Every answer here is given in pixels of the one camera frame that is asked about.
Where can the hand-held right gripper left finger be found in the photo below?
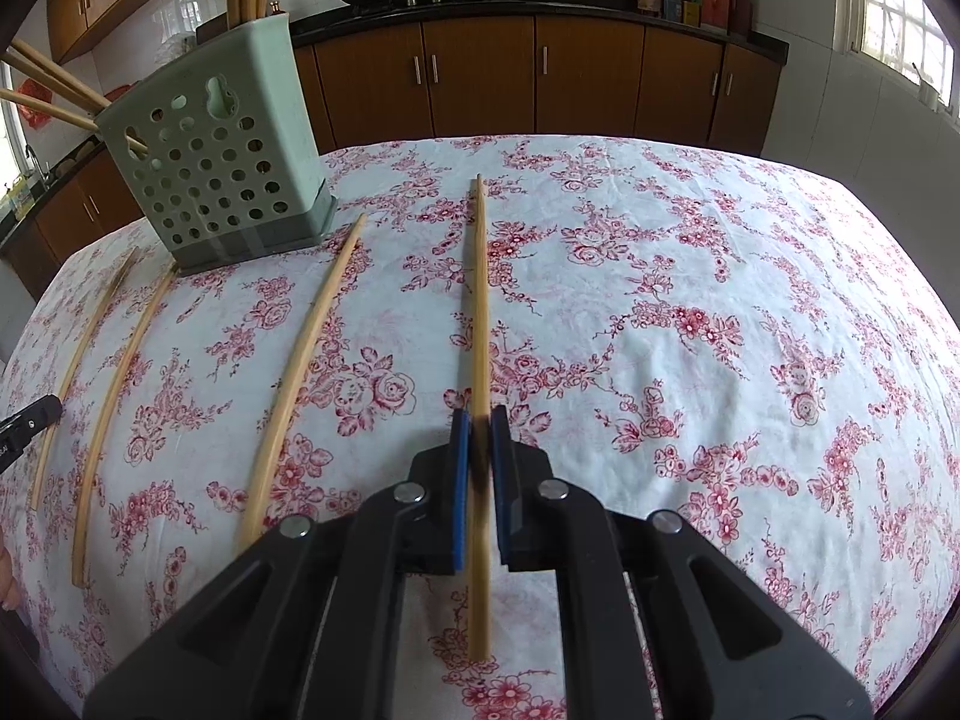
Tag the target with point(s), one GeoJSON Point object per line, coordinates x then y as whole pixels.
{"type": "Point", "coordinates": [459, 495]}

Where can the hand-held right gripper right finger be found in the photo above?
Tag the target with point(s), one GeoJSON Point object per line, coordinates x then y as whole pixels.
{"type": "Point", "coordinates": [502, 495]}

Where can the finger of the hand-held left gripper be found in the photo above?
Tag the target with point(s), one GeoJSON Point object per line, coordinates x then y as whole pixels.
{"type": "Point", "coordinates": [37, 414]}

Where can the green perforated chopstick holder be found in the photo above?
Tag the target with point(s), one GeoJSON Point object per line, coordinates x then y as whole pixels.
{"type": "Point", "coordinates": [292, 105]}

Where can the person's left hand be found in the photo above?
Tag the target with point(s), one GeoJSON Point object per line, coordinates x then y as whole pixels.
{"type": "Point", "coordinates": [6, 581]}

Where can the yellow detergent bottle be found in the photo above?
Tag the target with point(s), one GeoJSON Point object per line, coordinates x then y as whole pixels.
{"type": "Point", "coordinates": [19, 199]}

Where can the metal faucet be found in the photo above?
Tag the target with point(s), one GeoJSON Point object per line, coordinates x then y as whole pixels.
{"type": "Point", "coordinates": [31, 161]}

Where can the red floral tablecloth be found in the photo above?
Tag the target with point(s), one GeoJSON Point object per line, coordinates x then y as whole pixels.
{"type": "Point", "coordinates": [675, 277]}

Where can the sliding window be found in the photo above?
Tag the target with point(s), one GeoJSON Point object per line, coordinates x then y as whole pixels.
{"type": "Point", "coordinates": [7, 135]}

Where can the hanging red plastic bag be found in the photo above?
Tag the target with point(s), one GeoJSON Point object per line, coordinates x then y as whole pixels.
{"type": "Point", "coordinates": [34, 97]}

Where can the black kitchen countertop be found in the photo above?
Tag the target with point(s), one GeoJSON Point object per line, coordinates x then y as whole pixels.
{"type": "Point", "coordinates": [585, 9]}

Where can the black gas stove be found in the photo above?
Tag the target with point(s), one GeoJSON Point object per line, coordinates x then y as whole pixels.
{"type": "Point", "coordinates": [450, 0]}

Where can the white cup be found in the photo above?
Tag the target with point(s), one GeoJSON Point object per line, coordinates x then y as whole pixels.
{"type": "Point", "coordinates": [928, 96]}

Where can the barred window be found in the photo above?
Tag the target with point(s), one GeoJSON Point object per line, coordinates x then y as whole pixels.
{"type": "Point", "coordinates": [900, 7]}

